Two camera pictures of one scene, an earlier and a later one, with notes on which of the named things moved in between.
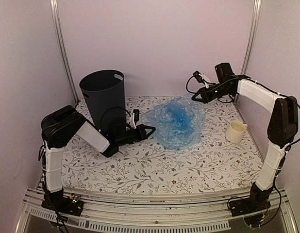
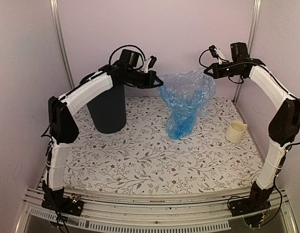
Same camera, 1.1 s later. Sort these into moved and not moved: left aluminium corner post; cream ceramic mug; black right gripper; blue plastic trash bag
Moved: blue plastic trash bag; black right gripper
Not moved: left aluminium corner post; cream ceramic mug
